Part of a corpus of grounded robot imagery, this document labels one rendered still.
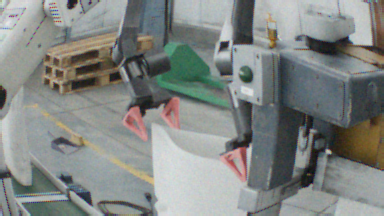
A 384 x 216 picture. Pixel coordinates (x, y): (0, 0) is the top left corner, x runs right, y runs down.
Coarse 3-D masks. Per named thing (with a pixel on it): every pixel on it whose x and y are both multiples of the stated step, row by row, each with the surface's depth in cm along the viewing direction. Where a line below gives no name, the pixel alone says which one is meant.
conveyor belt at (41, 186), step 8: (32, 168) 327; (32, 176) 314; (40, 176) 317; (16, 184) 295; (32, 184) 301; (40, 184) 304; (48, 184) 308; (16, 192) 282; (24, 192) 286; (32, 192) 289; (40, 192) 292; (48, 192) 295; (56, 192) 298; (64, 200) 298
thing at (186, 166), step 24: (168, 144) 176; (192, 144) 180; (216, 144) 176; (168, 168) 178; (192, 168) 163; (216, 168) 159; (240, 168) 156; (168, 192) 180; (192, 192) 164; (216, 192) 160
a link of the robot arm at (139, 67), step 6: (138, 60) 191; (144, 60) 191; (126, 66) 189; (132, 66) 188; (138, 66) 189; (144, 66) 191; (120, 72) 190; (126, 72) 188; (132, 72) 188; (138, 72) 188; (144, 72) 192; (126, 78) 188; (132, 78) 187
